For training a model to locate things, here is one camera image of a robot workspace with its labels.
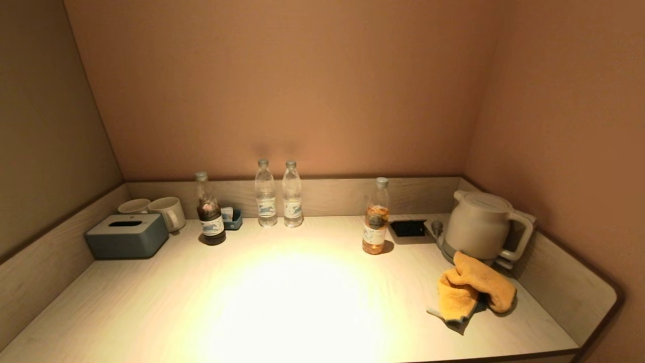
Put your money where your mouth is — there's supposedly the amber tea bottle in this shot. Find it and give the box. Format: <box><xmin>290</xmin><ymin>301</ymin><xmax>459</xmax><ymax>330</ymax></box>
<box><xmin>362</xmin><ymin>177</ymin><xmax>391</xmax><ymax>255</ymax></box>

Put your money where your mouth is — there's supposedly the orange cloth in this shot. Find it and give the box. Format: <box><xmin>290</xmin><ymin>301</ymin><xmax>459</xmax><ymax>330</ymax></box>
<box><xmin>427</xmin><ymin>251</ymin><xmax>518</xmax><ymax>335</ymax></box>

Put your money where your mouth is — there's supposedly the clear water bottle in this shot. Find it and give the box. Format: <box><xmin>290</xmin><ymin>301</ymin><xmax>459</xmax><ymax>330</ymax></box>
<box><xmin>254</xmin><ymin>159</ymin><xmax>278</xmax><ymax>227</ymax></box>
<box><xmin>282</xmin><ymin>160</ymin><xmax>304</xmax><ymax>228</ymax></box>

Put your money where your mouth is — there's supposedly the small blue tray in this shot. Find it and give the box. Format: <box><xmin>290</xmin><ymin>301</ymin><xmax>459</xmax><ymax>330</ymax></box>
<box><xmin>222</xmin><ymin>208</ymin><xmax>243</xmax><ymax>231</ymax></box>

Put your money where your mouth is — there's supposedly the black recessed power socket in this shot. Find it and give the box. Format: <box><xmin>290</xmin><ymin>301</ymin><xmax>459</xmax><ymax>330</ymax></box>
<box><xmin>391</xmin><ymin>219</ymin><xmax>435</xmax><ymax>245</ymax></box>

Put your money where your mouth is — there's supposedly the dark drink bottle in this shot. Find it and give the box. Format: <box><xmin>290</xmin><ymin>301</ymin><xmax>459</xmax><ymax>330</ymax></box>
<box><xmin>195</xmin><ymin>171</ymin><xmax>227</xmax><ymax>246</ymax></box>

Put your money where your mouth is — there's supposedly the white electric kettle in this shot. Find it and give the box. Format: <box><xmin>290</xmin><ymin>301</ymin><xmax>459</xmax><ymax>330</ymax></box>
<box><xmin>443</xmin><ymin>190</ymin><xmax>536</xmax><ymax>263</ymax></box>

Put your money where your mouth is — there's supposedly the grey-blue tissue box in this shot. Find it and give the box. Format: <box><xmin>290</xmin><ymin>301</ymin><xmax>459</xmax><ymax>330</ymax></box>
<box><xmin>85</xmin><ymin>213</ymin><xmax>169</xmax><ymax>260</ymax></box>

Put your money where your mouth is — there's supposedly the white mug with handle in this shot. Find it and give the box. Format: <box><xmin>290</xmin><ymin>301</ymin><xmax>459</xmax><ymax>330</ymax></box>
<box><xmin>148</xmin><ymin>197</ymin><xmax>186</xmax><ymax>233</ymax></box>

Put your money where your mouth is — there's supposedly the white mug without visible handle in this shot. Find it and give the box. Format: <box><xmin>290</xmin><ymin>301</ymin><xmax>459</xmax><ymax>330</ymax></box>
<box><xmin>117</xmin><ymin>198</ymin><xmax>152</xmax><ymax>214</ymax></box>

